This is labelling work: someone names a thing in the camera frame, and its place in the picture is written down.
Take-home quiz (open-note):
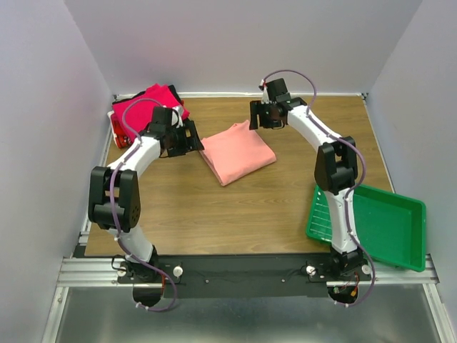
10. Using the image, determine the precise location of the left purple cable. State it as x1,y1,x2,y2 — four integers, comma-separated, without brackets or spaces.
110,99,179,312

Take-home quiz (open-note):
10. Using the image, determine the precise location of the folded black t-shirt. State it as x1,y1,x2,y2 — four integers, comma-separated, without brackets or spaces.
128,84,194,129

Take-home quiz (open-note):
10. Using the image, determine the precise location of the folded magenta t-shirt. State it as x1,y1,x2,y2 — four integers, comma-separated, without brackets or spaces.
108,84,190,149

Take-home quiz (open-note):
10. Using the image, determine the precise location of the green plastic tray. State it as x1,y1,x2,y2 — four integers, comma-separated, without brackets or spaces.
306,185,426,272

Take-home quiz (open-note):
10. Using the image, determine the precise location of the folded red white t-shirt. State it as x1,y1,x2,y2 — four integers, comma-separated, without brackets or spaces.
107,111,136,149

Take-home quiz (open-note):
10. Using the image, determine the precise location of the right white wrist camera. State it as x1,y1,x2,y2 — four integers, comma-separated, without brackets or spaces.
259,80,270,104

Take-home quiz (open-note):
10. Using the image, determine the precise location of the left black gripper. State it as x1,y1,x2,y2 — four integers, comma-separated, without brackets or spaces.
166,121,204,158

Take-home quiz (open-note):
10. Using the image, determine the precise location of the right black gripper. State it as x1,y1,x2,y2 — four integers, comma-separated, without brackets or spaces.
247,100,281,131

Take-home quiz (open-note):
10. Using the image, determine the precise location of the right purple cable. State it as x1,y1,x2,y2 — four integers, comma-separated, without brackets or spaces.
258,69,376,308

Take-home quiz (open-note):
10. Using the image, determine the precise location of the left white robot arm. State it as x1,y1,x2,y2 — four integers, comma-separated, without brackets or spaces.
88,106,204,282

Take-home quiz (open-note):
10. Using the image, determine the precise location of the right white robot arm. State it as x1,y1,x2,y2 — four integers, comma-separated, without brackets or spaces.
249,79,364,280

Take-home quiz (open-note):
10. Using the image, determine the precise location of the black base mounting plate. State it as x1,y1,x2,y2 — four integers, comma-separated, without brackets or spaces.
111,252,371,309

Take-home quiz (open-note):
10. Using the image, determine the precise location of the purple cable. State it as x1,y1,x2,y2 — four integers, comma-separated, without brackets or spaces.
110,99,179,312
258,69,376,308

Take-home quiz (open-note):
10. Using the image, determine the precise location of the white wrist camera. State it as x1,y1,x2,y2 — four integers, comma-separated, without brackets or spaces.
171,106,184,128
259,80,270,104

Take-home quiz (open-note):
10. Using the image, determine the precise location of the salmon pink t-shirt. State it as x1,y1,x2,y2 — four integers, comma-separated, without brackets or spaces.
201,120,276,187

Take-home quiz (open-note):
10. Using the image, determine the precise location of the aluminium table frame rail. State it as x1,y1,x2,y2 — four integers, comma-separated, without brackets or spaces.
41,91,457,343

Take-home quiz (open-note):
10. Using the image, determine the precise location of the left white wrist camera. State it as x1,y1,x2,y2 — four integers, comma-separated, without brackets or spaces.
171,106,184,128

